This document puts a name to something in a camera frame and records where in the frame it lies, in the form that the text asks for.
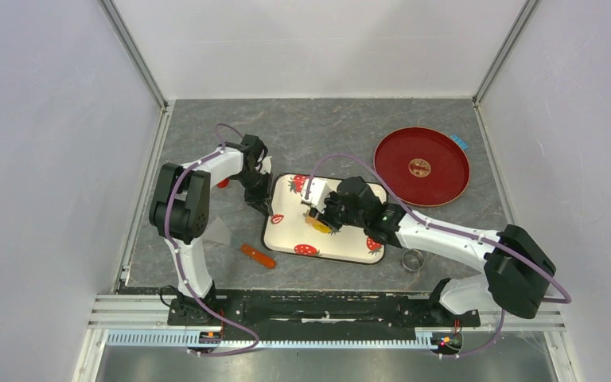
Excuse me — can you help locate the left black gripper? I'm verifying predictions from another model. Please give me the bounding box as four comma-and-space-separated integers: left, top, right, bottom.
235, 170, 272, 217

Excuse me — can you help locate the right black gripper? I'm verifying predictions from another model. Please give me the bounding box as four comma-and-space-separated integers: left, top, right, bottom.
310, 189, 367, 231

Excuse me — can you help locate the white strawberry print tray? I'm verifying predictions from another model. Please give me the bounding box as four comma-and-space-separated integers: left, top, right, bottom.
262, 173, 385, 265

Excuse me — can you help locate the yellow dough piece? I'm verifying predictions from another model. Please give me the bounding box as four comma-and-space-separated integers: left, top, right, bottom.
312, 222, 332, 234

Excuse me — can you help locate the wooden dough roller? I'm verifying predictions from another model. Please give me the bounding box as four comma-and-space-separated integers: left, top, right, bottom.
304, 210, 323, 227

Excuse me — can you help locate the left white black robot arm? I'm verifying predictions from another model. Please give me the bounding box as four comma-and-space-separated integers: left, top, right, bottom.
148, 134, 273, 325

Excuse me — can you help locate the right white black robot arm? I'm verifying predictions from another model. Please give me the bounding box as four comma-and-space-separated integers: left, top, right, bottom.
302, 177, 556, 325

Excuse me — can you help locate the small red cap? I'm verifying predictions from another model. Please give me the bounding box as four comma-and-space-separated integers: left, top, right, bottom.
216, 178, 230, 189

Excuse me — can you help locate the round red plate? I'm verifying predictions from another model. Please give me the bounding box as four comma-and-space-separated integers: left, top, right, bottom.
373, 127, 471, 207

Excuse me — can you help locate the small blue plastic piece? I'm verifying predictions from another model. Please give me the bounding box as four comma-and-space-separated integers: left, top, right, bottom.
450, 134, 469, 150

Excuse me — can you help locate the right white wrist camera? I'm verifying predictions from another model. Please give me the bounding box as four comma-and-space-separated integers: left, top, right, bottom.
301, 177, 332, 212

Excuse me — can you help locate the orange handled metal scraper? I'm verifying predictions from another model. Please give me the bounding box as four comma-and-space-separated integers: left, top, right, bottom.
201, 217, 277, 269

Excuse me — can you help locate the round metal cutter ring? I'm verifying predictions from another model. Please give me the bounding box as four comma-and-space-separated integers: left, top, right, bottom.
401, 249, 426, 274

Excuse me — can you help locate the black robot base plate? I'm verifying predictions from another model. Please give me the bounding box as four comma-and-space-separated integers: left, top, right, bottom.
161, 289, 481, 342

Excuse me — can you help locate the aluminium frame rail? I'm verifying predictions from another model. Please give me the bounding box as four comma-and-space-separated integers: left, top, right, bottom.
88, 295, 566, 349

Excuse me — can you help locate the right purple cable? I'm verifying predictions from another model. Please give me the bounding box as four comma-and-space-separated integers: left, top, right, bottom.
305, 154, 574, 361

